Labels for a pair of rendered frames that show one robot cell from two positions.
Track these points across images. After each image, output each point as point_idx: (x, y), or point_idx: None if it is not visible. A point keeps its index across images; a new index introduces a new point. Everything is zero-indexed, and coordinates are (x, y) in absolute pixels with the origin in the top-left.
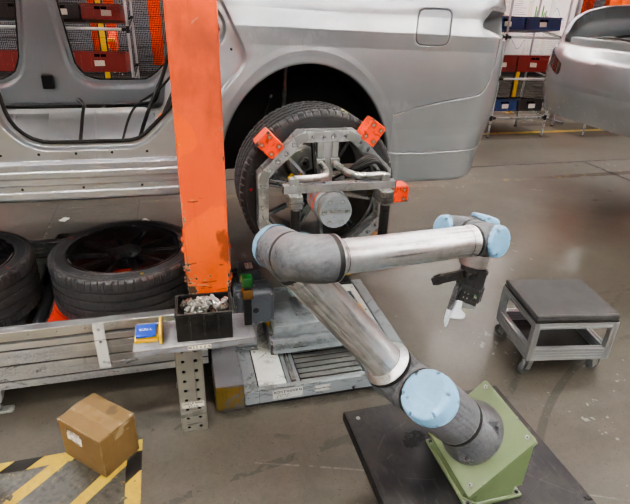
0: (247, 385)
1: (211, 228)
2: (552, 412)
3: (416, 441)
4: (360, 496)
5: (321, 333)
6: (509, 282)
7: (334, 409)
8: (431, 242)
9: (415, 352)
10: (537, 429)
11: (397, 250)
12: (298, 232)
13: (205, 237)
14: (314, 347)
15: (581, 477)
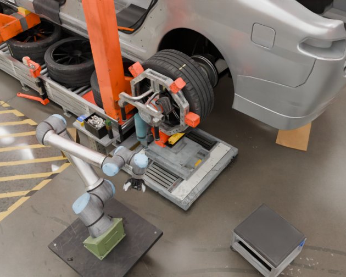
0: None
1: (107, 94)
2: (211, 272)
3: None
4: None
5: (168, 161)
6: (261, 205)
7: (141, 193)
8: (78, 153)
9: (206, 201)
10: (193, 270)
11: (64, 148)
12: (46, 123)
13: (106, 96)
14: (161, 165)
15: None
